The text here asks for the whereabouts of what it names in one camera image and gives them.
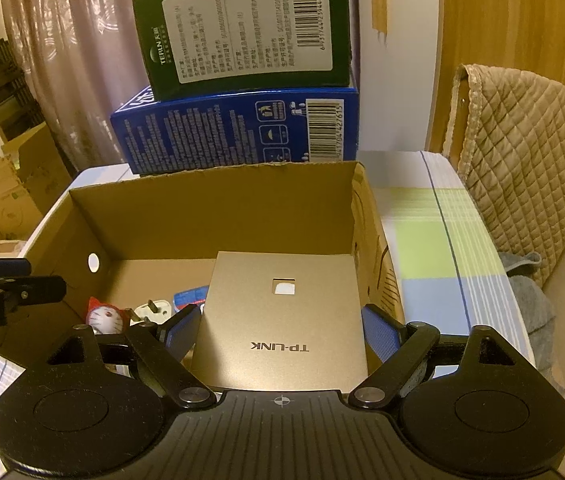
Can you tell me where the grey cloth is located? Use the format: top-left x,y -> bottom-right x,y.
499,251 -> 565,396

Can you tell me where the red and white cat figurine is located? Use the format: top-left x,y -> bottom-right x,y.
86,296 -> 126,335

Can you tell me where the wooden door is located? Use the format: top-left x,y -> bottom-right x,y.
432,0 -> 565,153

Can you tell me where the pinkish patterned curtain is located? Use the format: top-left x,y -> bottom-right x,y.
0,0 -> 358,171

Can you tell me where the small blue and red item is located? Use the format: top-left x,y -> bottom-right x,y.
173,286 -> 209,313

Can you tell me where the blue product box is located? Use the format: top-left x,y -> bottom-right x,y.
110,85 -> 360,177

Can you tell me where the quilted beige chair cover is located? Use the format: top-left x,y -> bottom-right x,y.
442,63 -> 565,291

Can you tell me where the brown cardboard box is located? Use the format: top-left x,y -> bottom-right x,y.
0,160 -> 408,396

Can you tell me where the printed brown carton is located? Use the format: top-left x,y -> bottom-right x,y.
0,122 -> 73,238

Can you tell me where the gold router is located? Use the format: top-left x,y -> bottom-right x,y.
191,251 -> 369,393

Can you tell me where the green product box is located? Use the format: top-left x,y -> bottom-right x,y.
131,0 -> 353,102

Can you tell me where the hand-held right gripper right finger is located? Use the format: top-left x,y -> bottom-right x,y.
347,305 -> 543,409

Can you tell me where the tan tape strip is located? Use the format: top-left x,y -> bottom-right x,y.
369,0 -> 390,46

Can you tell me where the white three-pin plug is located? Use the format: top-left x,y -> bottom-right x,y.
125,300 -> 176,328

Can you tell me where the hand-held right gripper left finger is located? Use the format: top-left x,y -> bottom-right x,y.
15,305 -> 218,409

